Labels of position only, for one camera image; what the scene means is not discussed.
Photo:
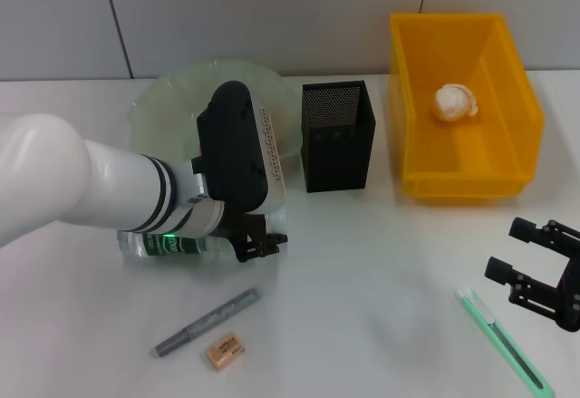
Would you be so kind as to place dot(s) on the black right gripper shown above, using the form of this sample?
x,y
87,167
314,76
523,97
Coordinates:
x,y
571,298

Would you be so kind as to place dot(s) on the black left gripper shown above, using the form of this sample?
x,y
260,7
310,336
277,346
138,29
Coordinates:
x,y
244,226

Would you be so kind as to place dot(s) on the clear green-label water bottle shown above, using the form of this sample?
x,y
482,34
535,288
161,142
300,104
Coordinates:
x,y
136,246

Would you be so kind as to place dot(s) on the white paper ball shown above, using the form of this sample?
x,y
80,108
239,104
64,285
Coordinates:
x,y
453,103

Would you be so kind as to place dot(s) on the green utility knife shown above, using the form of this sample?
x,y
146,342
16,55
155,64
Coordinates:
x,y
498,332

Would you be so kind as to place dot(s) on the grey marker pen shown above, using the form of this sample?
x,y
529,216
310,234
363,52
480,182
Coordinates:
x,y
208,321

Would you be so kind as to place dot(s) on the black mesh pen holder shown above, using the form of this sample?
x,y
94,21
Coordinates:
x,y
340,162

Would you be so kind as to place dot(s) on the beige eraser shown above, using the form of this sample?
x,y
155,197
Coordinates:
x,y
224,352

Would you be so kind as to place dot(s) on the green glass fruit plate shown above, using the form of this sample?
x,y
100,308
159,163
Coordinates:
x,y
172,99

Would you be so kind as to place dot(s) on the yellow plastic bin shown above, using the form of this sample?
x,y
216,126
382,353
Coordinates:
x,y
498,144

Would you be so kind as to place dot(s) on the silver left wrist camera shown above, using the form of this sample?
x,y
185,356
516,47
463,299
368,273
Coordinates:
x,y
231,144

